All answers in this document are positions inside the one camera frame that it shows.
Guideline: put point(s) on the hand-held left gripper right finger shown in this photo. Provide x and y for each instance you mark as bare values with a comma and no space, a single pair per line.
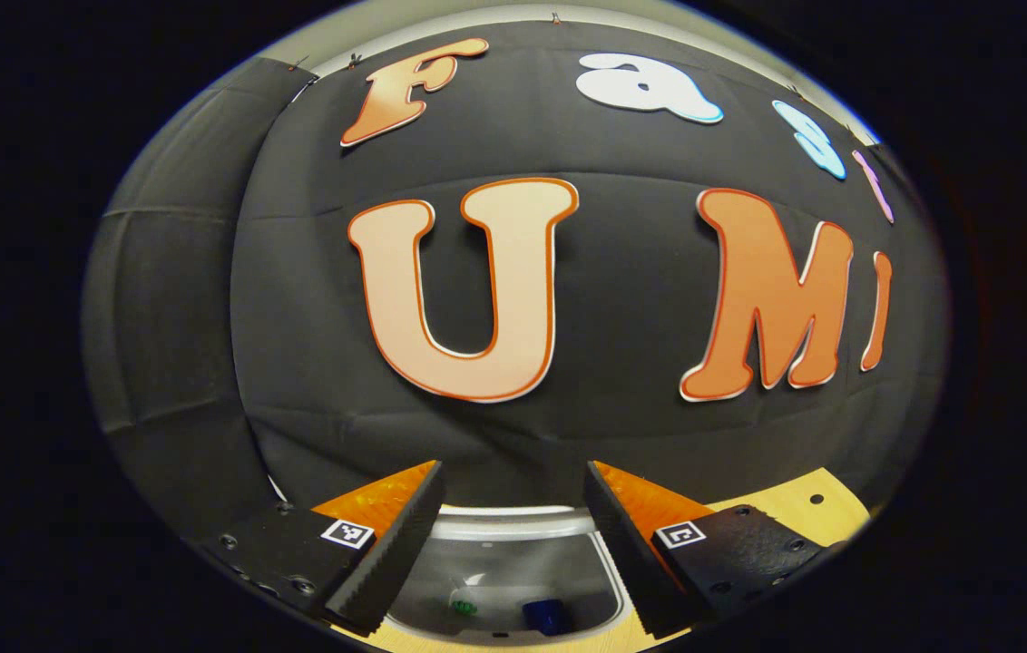
618,544

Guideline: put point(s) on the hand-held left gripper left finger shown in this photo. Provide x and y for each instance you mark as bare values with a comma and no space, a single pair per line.
400,553

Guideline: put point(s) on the green paper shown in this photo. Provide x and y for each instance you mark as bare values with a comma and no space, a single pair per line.
465,607

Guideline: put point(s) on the blue pop can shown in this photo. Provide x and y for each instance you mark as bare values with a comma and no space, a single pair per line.
548,617

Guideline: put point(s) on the white desktop garbage bin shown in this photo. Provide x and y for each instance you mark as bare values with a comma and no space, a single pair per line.
513,562

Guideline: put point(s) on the wooden desktop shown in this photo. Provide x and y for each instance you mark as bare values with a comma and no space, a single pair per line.
836,517

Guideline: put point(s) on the black backdrop cloth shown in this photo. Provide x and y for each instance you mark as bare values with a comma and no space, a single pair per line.
613,272

